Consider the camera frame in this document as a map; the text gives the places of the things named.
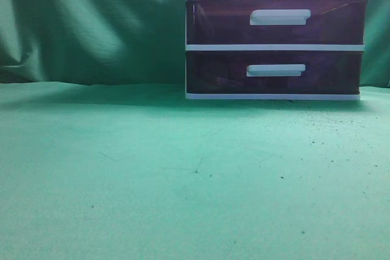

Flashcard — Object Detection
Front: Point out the bottom purple translucent drawer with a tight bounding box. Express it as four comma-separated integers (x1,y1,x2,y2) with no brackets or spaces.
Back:
186,51,363,95

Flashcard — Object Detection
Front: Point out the purple translucent drawer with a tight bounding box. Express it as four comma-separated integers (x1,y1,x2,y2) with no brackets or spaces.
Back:
186,0,367,45
186,51,363,95

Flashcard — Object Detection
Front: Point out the middle purple translucent drawer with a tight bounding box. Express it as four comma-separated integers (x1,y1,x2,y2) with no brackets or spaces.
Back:
186,0,367,45

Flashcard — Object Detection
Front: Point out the green cloth backdrop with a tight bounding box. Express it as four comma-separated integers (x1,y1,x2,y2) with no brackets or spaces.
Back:
1,0,389,259

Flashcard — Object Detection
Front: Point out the white plastic drawer cabinet frame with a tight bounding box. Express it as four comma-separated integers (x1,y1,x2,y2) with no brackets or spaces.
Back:
185,0,368,100

